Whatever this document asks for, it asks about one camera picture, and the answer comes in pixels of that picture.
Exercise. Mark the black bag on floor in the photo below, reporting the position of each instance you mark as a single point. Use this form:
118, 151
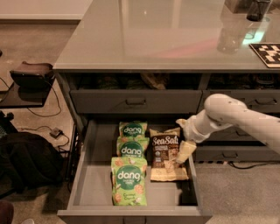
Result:
30, 161

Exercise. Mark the black power adapter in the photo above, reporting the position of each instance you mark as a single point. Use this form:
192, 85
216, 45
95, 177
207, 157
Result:
55, 133

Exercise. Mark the grey bottom right drawer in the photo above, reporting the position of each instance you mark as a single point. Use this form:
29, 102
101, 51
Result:
235, 153

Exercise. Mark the black device on side table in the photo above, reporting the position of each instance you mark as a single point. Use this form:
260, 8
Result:
34, 76

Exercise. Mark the dark glass jar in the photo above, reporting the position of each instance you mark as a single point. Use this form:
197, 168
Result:
257, 10

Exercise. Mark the back green dang chip bag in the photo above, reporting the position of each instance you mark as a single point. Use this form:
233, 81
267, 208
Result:
132, 129

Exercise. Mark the grey cabinet frame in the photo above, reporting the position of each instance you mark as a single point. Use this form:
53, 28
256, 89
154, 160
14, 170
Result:
159, 45

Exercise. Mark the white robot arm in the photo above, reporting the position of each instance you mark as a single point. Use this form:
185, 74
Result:
222, 112

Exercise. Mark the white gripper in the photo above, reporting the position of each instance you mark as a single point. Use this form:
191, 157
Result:
191, 131

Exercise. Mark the grey top left drawer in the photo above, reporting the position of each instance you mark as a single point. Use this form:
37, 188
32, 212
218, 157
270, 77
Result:
145, 101

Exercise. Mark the open grey middle drawer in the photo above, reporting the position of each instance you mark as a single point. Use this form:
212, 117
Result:
175, 202

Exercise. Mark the grey top right drawer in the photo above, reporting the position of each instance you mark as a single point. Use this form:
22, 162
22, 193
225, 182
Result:
261, 100

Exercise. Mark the brown sea salt chip bag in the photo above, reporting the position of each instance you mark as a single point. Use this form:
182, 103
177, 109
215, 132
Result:
165, 148

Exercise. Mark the middle green dang chip bag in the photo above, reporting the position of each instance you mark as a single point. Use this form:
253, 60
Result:
132, 146

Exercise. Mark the checkered marker board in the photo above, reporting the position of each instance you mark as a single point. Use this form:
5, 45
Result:
269, 53

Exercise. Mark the green dang chip bag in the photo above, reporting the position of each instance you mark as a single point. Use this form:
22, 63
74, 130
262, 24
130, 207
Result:
128, 181
132, 129
132, 146

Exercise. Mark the dark side table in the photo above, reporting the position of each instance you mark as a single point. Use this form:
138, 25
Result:
16, 97

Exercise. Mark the front green dang chip bag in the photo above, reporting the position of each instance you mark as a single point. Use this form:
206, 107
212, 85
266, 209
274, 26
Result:
128, 181

